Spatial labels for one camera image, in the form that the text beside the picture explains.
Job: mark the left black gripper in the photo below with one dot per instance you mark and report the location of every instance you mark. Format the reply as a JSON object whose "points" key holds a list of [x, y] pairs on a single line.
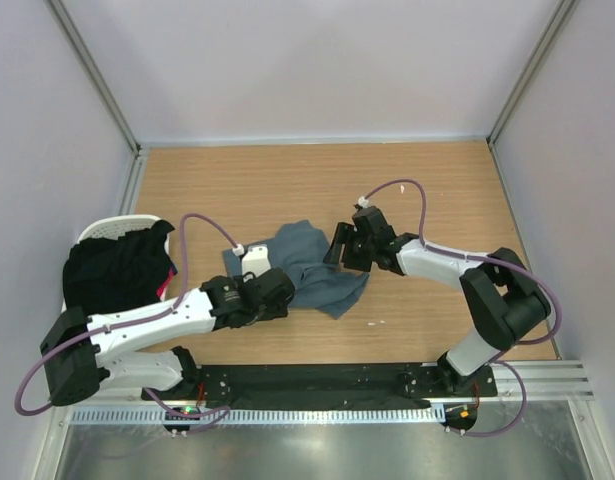
{"points": [[279, 310]]}

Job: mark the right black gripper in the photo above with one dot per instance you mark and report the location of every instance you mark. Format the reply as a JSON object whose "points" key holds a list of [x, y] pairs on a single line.
{"points": [[345, 233]]}

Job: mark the grey-blue t shirt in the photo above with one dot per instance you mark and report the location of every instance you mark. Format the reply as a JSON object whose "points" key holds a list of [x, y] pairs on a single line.
{"points": [[298, 250]]}

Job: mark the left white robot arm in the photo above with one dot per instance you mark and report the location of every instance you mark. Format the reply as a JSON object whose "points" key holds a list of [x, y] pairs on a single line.
{"points": [[87, 353]]}

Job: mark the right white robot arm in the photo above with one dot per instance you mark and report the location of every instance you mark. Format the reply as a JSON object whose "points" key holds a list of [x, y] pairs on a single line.
{"points": [[505, 301]]}

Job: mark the red garment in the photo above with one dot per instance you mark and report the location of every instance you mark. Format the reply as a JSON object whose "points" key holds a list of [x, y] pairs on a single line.
{"points": [[162, 289]]}

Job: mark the black t shirt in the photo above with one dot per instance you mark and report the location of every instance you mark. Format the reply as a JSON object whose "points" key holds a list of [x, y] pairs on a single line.
{"points": [[112, 272]]}

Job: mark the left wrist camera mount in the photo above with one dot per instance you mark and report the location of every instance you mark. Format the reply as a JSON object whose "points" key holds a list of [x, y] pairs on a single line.
{"points": [[253, 259]]}

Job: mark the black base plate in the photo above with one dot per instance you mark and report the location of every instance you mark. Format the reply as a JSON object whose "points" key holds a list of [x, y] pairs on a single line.
{"points": [[382, 386]]}

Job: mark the white slotted cable duct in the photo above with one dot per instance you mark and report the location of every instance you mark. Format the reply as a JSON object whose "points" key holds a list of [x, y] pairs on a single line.
{"points": [[152, 415]]}

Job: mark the aluminium rail frame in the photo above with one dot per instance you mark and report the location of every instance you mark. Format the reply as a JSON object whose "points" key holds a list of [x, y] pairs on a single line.
{"points": [[541, 380]]}

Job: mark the right corner aluminium post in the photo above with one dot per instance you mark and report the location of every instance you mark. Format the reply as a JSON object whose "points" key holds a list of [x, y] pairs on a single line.
{"points": [[545, 43]]}

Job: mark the corner aluminium post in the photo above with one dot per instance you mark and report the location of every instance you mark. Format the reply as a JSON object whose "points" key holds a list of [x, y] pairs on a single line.
{"points": [[77, 43], [545, 43]]}

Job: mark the left corner aluminium post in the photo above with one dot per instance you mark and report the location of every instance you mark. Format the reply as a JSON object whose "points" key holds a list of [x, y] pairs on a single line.
{"points": [[77, 43]]}

